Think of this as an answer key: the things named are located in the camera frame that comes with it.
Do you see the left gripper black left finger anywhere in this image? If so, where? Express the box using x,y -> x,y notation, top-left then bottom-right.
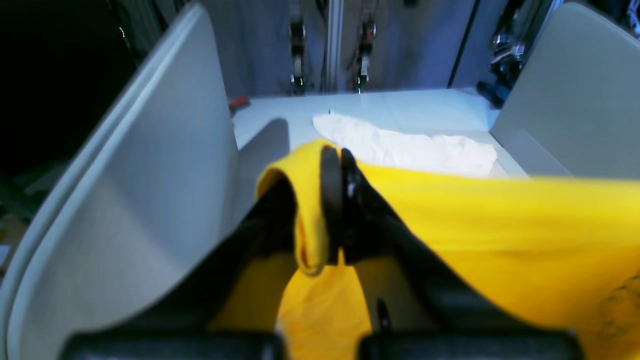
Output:
60,146 -> 343,360

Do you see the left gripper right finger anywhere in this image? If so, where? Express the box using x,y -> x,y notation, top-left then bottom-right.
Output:
340,149 -> 583,360

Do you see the orange t-shirt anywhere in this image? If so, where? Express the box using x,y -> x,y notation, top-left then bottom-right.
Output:
210,139 -> 640,360

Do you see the grey side panel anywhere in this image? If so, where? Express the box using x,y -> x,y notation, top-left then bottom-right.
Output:
1,2 -> 238,360

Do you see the white cloth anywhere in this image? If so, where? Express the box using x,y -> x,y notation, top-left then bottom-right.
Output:
312,112 -> 498,178

